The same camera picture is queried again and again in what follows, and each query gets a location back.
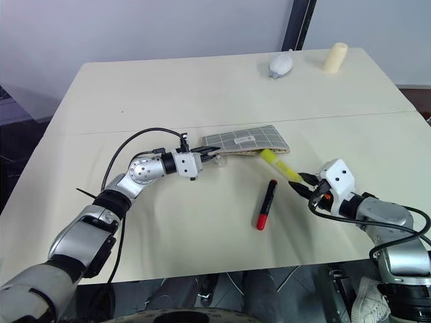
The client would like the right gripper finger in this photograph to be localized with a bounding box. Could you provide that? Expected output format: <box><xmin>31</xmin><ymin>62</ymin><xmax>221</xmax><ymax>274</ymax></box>
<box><xmin>288</xmin><ymin>181</ymin><xmax>313</xmax><ymax>200</ymax></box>
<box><xmin>297</xmin><ymin>172</ymin><xmax>320</xmax><ymax>186</ymax></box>

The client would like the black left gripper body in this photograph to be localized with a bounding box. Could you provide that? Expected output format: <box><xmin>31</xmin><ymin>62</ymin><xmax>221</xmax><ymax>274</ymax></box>
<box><xmin>197</xmin><ymin>149</ymin><xmax>212</xmax><ymax>173</ymax></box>

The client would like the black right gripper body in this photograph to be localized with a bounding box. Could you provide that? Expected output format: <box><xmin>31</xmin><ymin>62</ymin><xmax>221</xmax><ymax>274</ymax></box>
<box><xmin>307</xmin><ymin>178</ymin><xmax>334</xmax><ymax>211</ymax></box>

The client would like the yellow highlighter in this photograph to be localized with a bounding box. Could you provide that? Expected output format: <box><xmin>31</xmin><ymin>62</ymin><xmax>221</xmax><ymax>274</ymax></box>
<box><xmin>259</xmin><ymin>148</ymin><xmax>302</xmax><ymax>182</ymax></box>

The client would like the grey grid pouch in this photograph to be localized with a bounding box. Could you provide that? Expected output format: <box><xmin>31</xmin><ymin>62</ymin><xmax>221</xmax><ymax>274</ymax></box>
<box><xmin>201</xmin><ymin>124</ymin><xmax>292</xmax><ymax>158</ymax></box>

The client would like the red marker with black cap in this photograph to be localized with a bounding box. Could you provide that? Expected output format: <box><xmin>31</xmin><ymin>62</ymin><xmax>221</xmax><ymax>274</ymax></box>
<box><xmin>256</xmin><ymin>178</ymin><xmax>279</xmax><ymax>231</ymax></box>

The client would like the grey crumpled plastic bag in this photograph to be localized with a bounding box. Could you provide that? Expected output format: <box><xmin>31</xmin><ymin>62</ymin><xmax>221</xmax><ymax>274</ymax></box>
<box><xmin>268</xmin><ymin>48</ymin><xmax>296</xmax><ymax>80</ymax></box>

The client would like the dark rounded leg shape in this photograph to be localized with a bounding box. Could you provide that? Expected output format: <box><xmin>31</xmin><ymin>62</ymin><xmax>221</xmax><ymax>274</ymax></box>
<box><xmin>147</xmin><ymin>275</ymin><xmax>200</xmax><ymax>319</ymax></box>
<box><xmin>241</xmin><ymin>268</ymin><xmax>281</xmax><ymax>323</ymax></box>

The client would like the white sneaker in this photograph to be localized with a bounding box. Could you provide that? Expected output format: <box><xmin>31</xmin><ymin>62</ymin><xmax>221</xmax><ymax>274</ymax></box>
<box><xmin>351</xmin><ymin>277</ymin><xmax>392</xmax><ymax>323</ymax></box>

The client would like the cream cylinder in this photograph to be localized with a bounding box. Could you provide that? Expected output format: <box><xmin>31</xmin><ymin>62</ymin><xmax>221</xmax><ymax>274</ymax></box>
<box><xmin>323</xmin><ymin>42</ymin><xmax>349</xmax><ymax>75</ymax></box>

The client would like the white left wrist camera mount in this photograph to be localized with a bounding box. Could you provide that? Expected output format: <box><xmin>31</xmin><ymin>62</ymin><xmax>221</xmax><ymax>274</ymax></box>
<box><xmin>172</xmin><ymin>150</ymin><xmax>204</xmax><ymax>180</ymax></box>

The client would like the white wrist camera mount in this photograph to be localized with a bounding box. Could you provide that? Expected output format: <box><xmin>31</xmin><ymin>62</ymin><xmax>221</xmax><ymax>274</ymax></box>
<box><xmin>172</xmin><ymin>150</ymin><xmax>204</xmax><ymax>180</ymax></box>
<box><xmin>319</xmin><ymin>159</ymin><xmax>357</xmax><ymax>215</ymax></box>

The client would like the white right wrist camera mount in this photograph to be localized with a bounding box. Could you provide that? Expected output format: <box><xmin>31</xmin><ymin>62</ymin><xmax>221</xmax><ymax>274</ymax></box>
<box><xmin>319</xmin><ymin>159</ymin><xmax>357</xmax><ymax>215</ymax></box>

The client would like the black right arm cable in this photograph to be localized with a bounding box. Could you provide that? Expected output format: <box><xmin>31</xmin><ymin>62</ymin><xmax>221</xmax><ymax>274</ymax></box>
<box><xmin>308</xmin><ymin>193</ymin><xmax>431</xmax><ymax>262</ymax></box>

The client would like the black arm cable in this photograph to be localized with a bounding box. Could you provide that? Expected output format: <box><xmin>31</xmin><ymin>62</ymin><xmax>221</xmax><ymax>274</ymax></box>
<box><xmin>308</xmin><ymin>193</ymin><xmax>431</xmax><ymax>262</ymax></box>
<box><xmin>100</xmin><ymin>127</ymin><xmax>191</xmax><ymax>291</ymax></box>

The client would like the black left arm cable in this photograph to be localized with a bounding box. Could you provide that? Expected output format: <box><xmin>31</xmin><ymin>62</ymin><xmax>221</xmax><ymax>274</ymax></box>
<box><xmin>100</xmin><ymin>127</ymin><xmax>191</xmax><ymax>291</ymax></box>

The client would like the black metal frame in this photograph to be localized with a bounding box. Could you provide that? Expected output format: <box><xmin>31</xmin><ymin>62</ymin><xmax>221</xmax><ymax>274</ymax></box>
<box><xmin>327</xmin><ymin>265</ymin><xmax>358</xmax><ymax>316</ymax></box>

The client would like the white cable under table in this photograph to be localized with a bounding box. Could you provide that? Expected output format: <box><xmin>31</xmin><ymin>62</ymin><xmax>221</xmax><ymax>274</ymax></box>
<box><xmin>224</xmin><ymin>271</ymin><xmax>244</xmax><ymax>294</ymax></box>

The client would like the black cable tie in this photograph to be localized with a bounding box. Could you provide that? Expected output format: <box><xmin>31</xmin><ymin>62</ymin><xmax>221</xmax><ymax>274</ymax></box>
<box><xmin>75</xmin><ymin>188</ymin><xmax>99</xmax><ymax>200</ymax></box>

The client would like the dark metal post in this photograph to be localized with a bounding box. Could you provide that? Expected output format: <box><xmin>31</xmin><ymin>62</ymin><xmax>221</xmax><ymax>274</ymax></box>
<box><xmin>280</xmin><ymin>0</ymin><xmax>318</xmax><ymax>52</ymax></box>

